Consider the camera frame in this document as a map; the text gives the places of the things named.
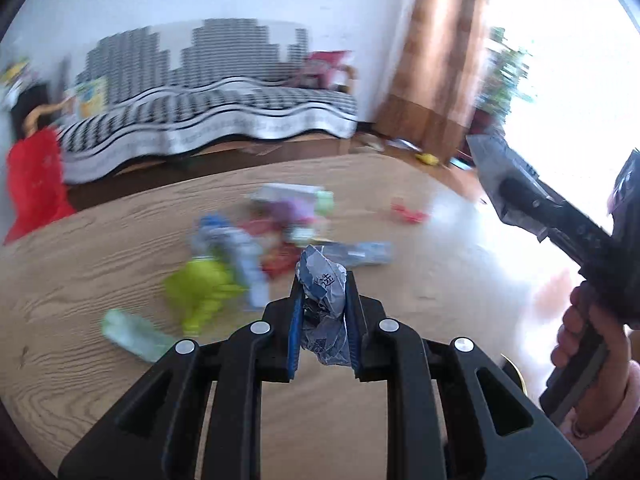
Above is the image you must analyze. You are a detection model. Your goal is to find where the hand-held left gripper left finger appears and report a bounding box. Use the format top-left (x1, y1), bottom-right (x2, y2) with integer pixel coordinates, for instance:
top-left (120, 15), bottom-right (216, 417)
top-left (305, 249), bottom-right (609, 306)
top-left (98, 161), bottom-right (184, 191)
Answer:
top-left (57, 274), bottom-right (306, 480)

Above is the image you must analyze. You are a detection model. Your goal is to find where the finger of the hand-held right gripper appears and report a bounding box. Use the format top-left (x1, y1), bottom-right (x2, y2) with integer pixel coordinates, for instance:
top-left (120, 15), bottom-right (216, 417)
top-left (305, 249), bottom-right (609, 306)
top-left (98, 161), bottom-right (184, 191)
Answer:
top-left (500, 176), bottom-right (551, 223)

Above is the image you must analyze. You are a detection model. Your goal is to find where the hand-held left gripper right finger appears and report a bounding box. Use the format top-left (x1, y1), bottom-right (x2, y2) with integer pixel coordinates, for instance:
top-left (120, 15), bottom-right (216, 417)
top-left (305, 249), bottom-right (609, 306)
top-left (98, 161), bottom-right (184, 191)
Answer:
top-left (344, 270), bottom-right (589, 480)

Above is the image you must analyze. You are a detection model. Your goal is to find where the black bin with gold rim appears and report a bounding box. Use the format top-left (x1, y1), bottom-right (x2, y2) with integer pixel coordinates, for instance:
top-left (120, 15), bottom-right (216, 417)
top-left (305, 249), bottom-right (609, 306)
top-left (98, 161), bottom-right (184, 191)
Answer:
top-left (500, 354), bottom-right (528, 395)

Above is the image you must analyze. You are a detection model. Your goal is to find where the person's right forearm pink sleeve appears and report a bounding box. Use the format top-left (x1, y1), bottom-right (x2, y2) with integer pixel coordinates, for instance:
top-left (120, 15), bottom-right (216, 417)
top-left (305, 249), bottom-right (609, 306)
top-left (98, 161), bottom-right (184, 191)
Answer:
top-left (559, 359), bottom-right (640, 472)

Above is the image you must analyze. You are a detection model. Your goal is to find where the person's right hand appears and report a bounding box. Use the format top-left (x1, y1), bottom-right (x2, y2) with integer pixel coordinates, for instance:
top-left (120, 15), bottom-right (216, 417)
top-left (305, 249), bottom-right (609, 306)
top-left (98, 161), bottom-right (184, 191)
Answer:
top-left (551, 281), bottom-right (633, 413)

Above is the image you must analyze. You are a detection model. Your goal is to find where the clear plastic bottle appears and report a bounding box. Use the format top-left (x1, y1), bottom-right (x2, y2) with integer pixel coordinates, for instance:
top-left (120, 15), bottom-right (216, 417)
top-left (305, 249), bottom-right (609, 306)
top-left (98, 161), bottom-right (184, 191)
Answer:
top-left (320, 241), bottom-right (394, 267)

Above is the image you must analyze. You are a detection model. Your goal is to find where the crushed lime green bottle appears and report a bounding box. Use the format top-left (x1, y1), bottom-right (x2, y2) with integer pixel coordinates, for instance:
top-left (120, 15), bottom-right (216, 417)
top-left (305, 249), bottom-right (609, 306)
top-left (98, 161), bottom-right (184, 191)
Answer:
top-left (164, 255), bottom-right (247, 337)

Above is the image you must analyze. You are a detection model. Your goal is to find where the small red wrapper scrap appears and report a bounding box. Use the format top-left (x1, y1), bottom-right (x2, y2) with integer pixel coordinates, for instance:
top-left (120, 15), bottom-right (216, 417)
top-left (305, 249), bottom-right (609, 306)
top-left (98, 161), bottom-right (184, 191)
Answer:
top-left (391, 201), bottom-right (430, 225)

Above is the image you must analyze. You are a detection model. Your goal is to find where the purple wrapper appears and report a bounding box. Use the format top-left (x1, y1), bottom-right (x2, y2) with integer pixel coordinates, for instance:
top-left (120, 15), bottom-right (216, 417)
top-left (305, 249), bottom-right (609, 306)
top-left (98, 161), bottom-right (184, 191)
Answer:
top-left (249, 199), bottom-right (323, 233)

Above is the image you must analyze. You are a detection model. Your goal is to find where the green houseplant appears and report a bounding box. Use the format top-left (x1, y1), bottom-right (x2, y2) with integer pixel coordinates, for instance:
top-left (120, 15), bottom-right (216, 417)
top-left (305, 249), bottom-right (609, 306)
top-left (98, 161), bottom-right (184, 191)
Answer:
top-left (475, 27), bottom-right (533, 116)

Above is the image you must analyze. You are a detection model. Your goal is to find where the white and green carton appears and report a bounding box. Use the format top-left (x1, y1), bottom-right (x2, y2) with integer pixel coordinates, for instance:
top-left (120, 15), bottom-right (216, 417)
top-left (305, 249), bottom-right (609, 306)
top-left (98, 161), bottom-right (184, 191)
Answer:
top-left (252, 183), bottom-right (335, 212)

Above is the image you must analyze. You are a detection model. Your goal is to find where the pale green packet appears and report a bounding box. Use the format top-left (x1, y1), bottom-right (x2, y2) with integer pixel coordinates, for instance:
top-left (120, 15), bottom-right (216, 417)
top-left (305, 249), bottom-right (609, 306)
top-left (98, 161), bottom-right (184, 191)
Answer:
top-left (101, 309), bottom-right (177, 363)

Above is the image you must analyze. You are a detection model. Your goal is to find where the brown curtain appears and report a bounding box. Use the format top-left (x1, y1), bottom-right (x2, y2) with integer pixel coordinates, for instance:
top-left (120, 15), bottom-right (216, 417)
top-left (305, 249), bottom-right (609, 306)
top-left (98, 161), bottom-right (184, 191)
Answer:
top-left (374, 0), bottom-right (493, 167)

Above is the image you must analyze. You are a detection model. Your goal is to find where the pink pillow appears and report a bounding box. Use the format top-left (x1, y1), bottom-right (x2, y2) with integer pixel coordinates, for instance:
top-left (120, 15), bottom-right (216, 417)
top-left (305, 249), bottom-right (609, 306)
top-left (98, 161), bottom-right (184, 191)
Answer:
top-left (295, 51), bottom-right (353, 91)

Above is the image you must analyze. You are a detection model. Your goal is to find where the sofa with checkered cover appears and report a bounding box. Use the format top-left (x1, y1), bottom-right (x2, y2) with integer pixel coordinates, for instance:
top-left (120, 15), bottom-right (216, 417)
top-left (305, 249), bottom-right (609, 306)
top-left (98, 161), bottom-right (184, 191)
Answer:
top-left (54, 19), bottom-right (360, 185)

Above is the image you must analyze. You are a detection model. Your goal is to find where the red cloth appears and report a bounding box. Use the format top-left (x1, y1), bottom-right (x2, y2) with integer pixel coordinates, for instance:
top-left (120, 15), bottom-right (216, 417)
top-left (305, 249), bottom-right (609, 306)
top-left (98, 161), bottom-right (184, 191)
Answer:
top-left (4, 127), bottom-right (77, 245)

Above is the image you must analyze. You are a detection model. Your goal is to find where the colourful picture book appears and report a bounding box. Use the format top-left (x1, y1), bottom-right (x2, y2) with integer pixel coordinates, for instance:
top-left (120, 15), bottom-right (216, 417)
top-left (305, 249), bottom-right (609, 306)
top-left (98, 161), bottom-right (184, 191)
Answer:
top-left (74, 79), bottom-right (108, 117)

